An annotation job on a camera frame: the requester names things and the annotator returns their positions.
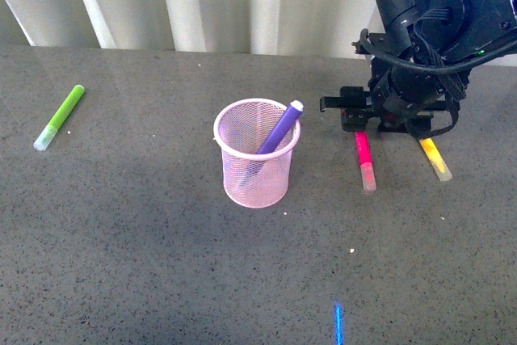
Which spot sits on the yellow highlighter pen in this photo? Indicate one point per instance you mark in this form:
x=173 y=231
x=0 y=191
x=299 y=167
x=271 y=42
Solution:
x=436 y=160

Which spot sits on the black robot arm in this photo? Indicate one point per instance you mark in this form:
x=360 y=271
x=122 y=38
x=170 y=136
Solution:
x=486 y=29

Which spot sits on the purple highlighter pen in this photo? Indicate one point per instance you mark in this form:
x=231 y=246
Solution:
x=273 y=139

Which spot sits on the pink highlighter pen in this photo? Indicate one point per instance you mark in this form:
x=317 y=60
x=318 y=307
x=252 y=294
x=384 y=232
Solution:
x=365 y=161

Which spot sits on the green highlighter pen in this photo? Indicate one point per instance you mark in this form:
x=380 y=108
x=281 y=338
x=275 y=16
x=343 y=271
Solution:
x=59 y=118

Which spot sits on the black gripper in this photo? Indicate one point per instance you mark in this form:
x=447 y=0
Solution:
x=413 y=88

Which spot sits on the white pleated curtain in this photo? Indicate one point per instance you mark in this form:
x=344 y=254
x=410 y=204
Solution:
x=272 y=27

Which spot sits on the pink mesh pen cup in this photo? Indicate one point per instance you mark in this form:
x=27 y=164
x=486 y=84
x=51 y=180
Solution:
x=240 y=129

